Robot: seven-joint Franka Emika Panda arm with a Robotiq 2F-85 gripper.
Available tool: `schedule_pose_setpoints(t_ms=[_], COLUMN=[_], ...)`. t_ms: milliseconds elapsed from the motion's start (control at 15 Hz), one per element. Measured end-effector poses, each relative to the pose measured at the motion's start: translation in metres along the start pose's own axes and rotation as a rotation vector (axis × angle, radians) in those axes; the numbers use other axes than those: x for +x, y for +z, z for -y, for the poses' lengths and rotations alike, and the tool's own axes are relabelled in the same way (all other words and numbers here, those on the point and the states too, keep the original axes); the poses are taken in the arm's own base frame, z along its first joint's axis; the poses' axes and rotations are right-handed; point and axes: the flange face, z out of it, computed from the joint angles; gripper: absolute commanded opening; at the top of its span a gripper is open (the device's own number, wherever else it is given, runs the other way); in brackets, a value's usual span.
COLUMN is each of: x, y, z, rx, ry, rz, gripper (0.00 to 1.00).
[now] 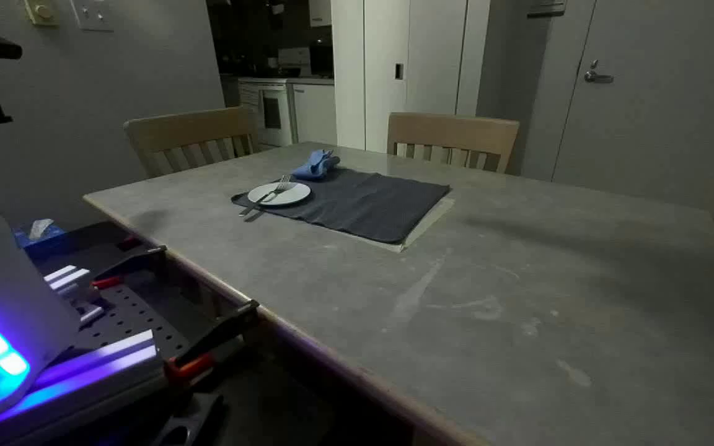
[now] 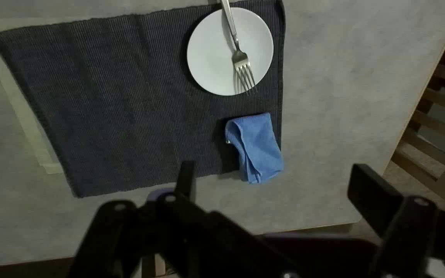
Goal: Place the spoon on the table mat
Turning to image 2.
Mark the dark woven table mat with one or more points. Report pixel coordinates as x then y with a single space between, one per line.
120 103

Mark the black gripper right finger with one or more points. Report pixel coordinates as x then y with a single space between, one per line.
375 194

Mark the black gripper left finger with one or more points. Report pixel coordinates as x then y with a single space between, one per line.
186 180

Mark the light wooden slat-back chair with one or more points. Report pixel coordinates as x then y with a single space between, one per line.
433 180

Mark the silver metal fork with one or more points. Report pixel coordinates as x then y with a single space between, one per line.
231 25

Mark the blue folded cloth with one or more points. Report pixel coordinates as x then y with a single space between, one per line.
259 144

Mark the white round plate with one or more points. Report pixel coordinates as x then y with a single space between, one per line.
209 56

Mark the pale tape strip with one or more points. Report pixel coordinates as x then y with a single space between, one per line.
32 135

